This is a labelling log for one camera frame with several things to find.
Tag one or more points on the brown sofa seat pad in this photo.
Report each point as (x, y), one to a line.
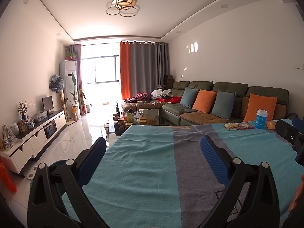
(204, 117)

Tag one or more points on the orange cushion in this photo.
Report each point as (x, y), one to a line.
(260, 106)
(204, 101)

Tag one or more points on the person's right hand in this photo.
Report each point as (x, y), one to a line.
(296, 194)

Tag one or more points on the glass ship model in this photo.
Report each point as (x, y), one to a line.
(8, 136)

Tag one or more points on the white standing air conditioner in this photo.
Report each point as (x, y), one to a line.
(67, 76)

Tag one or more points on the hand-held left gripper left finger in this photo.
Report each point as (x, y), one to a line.
(91, 161)

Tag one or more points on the dark brown box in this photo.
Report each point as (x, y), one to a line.
(169, 82)

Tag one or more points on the red cloth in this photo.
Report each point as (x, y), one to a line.
(174, 99)

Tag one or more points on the white bathroom scale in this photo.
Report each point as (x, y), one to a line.
(30, 174)

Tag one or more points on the clear plastic bag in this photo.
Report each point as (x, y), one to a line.
(39, 116)

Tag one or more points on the teal plastic bin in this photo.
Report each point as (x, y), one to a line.
(57, 164)

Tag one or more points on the grey and orange curtain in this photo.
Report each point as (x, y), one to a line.
(79, 76)

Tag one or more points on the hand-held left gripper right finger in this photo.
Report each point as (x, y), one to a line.
(213, 161)

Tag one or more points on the teal and grey blanket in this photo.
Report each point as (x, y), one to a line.
(147, 159)

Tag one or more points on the blue cushion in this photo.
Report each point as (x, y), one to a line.
(223, 104)
(188, 97)

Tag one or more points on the standing fan with cover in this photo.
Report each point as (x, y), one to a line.
(56, 83)

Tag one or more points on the blue and white cup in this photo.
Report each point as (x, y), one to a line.
(260, 122)

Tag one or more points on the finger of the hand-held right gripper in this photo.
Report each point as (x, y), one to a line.
(287, 130)
(299, 124)

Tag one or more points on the green packet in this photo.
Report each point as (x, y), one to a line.
(130, 118)

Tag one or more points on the black monitor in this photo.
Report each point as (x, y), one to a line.
(47, 103)

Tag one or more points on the tall leafy potted plant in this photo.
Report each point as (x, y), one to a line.
(75, 99)

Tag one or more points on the white lidded jar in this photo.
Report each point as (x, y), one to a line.
(14, 128)

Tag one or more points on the pink snack wrapper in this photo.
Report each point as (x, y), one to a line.
(246, 125)

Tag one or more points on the dark red clothes pile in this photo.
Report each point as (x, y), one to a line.
(140, 97)

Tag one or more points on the cluster of glass jars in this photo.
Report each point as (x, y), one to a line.
(121, 123)

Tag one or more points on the green sofa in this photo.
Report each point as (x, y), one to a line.
(228, 86)

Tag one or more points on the blue vase with branches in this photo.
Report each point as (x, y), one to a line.
(22, 110)

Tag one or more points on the glass coffee table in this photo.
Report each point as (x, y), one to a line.
(123, 114)

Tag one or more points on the orange plastic bag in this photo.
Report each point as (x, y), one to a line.
(7, 178)

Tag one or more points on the blue and white ceramic jar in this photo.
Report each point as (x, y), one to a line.
(30, 124)

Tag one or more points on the white wall switch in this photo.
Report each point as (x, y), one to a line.
(298, 65)

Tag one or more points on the small potted plant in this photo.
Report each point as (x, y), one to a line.
(70, 56)

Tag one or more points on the white clothes pile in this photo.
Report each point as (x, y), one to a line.
(161, 93)

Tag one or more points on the white and black cabinet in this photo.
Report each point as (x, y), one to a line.
(35, 140)

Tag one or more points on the kraft paper snack bag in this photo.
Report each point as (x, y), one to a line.
(150, 117)

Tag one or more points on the wooden photo frame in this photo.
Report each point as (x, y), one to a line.
(22, 126)

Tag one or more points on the window frame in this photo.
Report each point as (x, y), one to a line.
(95, 58)

